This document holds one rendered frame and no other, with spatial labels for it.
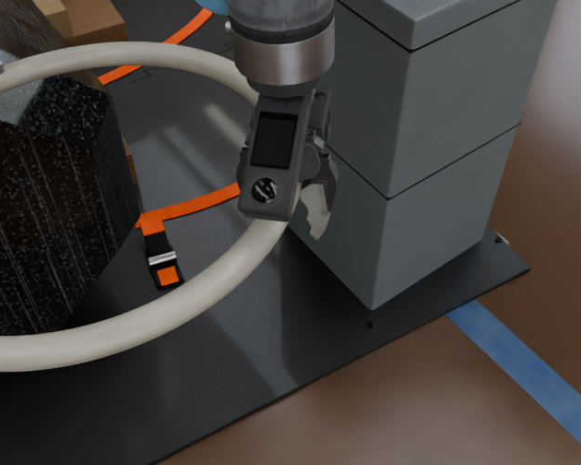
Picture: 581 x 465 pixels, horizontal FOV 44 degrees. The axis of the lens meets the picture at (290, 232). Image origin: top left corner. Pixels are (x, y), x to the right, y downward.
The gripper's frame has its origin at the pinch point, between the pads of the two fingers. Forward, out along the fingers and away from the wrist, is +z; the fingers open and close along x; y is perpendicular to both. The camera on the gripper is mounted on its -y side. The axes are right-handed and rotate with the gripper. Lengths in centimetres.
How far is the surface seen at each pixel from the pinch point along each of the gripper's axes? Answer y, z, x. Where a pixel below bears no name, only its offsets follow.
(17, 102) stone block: 39, 16, 56
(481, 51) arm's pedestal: 69, 19, -23
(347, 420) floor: 29, 91, -3
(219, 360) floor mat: 38, 87, 28
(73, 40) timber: 145, 70, 104
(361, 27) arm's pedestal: 63, 12, -1
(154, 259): 62, 82, 51
